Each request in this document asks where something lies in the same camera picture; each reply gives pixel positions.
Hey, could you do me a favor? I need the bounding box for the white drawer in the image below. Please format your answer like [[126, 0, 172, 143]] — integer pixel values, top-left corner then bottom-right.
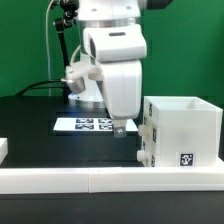
[[138, 116, 157, 142], [137, 141, 155, 167]]

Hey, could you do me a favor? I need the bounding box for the white drawer cabinet box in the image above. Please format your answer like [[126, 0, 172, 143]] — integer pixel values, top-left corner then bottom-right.
[[142, 96, 223, 167]]

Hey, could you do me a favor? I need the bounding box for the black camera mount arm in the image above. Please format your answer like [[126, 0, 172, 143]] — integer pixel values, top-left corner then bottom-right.
[[54, 0, 79, 67]]

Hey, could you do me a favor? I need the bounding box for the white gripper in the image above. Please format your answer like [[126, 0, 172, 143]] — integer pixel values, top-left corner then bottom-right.
[[66, 24, 147, 138]]

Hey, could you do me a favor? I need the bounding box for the black cable bundle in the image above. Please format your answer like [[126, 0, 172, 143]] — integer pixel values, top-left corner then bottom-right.
[[15, 77, 75, 98]]

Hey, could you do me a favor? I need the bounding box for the white tag sheet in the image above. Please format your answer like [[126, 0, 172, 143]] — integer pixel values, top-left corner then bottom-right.
[[53, 117, 139, 133]]

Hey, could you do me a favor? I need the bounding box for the white cable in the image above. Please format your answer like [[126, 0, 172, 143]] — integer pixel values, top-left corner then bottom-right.
[[45, 0, 55, 98]]

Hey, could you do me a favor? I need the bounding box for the white drawer back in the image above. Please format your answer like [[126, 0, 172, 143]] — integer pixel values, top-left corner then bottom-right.
[[138, 116, 157, 142]]

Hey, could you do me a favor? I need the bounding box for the white L-shaped fence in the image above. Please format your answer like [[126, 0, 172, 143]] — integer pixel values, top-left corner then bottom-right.
[[0, 138, 224, 194]]

